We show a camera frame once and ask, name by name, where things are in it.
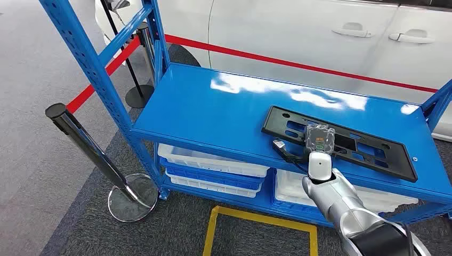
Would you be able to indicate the black plastic mounting plate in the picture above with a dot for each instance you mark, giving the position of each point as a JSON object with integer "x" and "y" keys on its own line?
{"x": 402, "y": 160}

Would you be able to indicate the chrome stanchion post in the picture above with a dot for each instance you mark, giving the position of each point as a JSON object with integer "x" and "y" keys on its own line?
{"x": 146, "y": 46}

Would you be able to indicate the white car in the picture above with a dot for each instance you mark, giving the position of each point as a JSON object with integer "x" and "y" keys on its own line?
{"x": 282, "y": 28}

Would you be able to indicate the chrome stanchion with round base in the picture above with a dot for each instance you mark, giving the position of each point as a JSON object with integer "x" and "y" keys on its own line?
{"x": 88, "y": 148}

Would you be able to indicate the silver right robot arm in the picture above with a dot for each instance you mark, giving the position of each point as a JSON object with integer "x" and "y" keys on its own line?
{"x": 339, "y": 201}

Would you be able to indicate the thin black post stand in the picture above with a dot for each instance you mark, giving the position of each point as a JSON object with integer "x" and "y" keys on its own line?
{"x": 139, "y": 97}

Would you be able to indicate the blue metal shelving rack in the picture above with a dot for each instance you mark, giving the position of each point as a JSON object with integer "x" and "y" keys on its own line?
{"x": 212, "y": 106}

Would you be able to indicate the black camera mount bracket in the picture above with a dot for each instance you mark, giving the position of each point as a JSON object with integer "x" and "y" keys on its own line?
{"x": 291, "y": 159}

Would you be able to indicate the yellow floor tape square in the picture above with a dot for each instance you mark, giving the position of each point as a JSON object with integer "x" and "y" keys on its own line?
{"x": 265, "y": 219}

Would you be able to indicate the long red barrier belt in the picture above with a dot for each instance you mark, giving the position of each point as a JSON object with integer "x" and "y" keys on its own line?
{"x": 282, "y": 62}

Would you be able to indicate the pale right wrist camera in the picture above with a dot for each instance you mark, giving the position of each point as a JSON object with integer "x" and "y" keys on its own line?
{"x": 279, "y": 144}

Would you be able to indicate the short red barrier belt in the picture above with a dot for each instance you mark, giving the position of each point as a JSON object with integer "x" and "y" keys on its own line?
{"x": 106, "y": 70}

